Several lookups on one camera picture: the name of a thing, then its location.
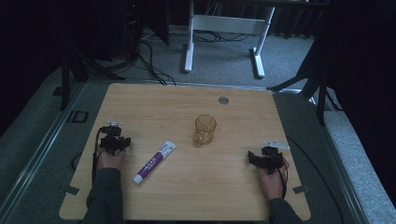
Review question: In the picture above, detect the black tripod stand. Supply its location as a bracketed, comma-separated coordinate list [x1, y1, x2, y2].
[58, 43, 127, 112]
[266, 46, 344, 127]

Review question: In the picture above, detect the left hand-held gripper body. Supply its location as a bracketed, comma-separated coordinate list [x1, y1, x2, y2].
[99, 120, 128, 157]

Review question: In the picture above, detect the amber glass cup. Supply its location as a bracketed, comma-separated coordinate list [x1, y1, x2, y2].
[191, 114, 218, 148]

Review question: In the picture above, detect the black rectangular frame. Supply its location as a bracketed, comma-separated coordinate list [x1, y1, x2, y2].
[65, 109, 90, 124]

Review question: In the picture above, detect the long black floor cable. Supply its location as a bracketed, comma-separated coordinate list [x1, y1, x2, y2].
[285, 135, 346, 224]

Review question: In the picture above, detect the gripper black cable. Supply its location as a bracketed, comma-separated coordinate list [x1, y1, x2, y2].
[91, 126, 105, 185]
[274, 155, 290, 201]

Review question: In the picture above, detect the white desk frame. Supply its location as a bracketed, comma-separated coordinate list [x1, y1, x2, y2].
[183, 0, 276, 79]

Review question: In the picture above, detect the purple and white toothpaste tube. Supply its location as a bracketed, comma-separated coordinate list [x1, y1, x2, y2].
[132, 139, 178, 186]

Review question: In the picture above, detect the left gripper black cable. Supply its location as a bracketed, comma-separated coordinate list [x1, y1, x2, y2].
[91, 126, 105, 185]

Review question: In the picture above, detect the grey tape piece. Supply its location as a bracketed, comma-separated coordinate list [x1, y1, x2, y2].
[58, 184, 81, 197]
[291, 185, 311, 195]

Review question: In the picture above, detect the metal floor rail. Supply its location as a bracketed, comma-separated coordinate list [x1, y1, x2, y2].
[0, 81, 89, 218]

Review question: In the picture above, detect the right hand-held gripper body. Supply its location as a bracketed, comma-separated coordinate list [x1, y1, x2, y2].
[261, 139, 291, 175]

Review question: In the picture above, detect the person's right hand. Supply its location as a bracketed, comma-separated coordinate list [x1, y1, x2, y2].
[257, 157, 290, 203]

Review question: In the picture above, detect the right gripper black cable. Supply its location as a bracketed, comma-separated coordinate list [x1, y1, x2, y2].
[274, 155, 290, 201]

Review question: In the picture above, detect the dark computer tower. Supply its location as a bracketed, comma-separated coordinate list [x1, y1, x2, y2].
[120, 0, 146, 60]

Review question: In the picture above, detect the black floor cable bundle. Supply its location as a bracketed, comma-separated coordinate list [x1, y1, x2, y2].
[167, 28, 252, 44]

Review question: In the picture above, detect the dark curtain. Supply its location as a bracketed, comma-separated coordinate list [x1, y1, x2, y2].
[311, 0, 396, 200]

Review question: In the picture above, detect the person's left hand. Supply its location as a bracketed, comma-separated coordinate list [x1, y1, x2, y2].
[95, 146, 127, 172]

